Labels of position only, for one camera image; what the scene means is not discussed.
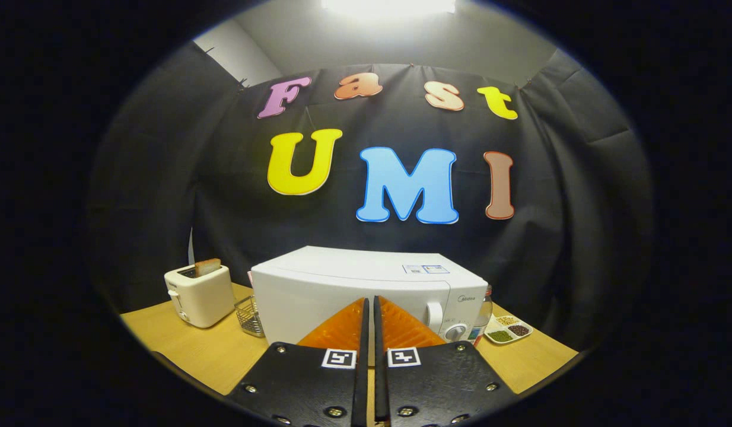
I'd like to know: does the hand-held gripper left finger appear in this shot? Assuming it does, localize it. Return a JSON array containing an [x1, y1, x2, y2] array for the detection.
[[227, 297, 370, 427]]

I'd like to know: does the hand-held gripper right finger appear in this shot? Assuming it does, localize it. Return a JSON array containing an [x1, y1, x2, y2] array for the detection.
[[373, 295, 518, 427]]

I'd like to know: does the white microwave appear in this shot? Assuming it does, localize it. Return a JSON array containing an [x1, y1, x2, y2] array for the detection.
[[250, 246, 489, 362]]

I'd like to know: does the clear water bottle red label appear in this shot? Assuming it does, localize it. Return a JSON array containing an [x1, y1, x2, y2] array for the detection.
[[470, 285, 494, 348]]

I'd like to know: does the white divided dish of beans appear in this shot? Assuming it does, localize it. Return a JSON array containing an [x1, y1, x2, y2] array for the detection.
[[483, 315, 533, 345]]

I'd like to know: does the white toaster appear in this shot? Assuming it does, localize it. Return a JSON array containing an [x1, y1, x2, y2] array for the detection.
[[164, 264, 236, 329]]

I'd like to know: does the ceiling light panel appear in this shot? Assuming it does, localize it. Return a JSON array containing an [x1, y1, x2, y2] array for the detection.
[[322, 0, 457, 17]]

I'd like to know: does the metal wire basket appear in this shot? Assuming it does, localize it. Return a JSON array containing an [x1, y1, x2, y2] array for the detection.
[[234, 295, 266, 338]]

